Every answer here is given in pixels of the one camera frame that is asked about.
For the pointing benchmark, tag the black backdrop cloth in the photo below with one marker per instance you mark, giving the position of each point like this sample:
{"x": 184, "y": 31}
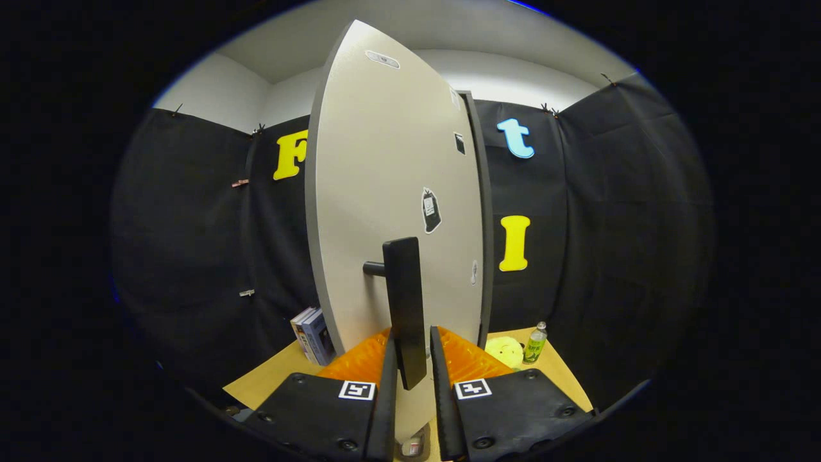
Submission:
{"x": 609, "y": 224}

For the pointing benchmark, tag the blue book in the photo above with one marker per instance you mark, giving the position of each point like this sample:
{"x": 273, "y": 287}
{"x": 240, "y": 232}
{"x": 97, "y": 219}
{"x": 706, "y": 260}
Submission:
{"x": 321, "y": 337}

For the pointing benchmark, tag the pink clip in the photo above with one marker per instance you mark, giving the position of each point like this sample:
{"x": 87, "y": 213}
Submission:
{"x": 240, "y": 183}

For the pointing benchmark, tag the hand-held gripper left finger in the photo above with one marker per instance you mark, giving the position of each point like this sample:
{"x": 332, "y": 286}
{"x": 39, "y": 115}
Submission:
{"x": 385, "y": 417}

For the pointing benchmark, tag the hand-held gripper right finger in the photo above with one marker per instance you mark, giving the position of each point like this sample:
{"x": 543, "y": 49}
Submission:
{"x": 442, "y": 417}

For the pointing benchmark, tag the green label bottle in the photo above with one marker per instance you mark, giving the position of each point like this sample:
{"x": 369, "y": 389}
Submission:
{"x": 534, "y": 346}

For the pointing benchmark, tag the beige shoe cabinet door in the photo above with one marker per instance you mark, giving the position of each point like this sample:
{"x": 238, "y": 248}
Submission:
{"x": 372, "y": 192}

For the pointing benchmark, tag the yellow round disc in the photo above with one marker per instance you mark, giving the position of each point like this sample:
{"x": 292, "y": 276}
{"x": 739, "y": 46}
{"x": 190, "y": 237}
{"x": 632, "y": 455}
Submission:
{"x": 503, "y": 351}

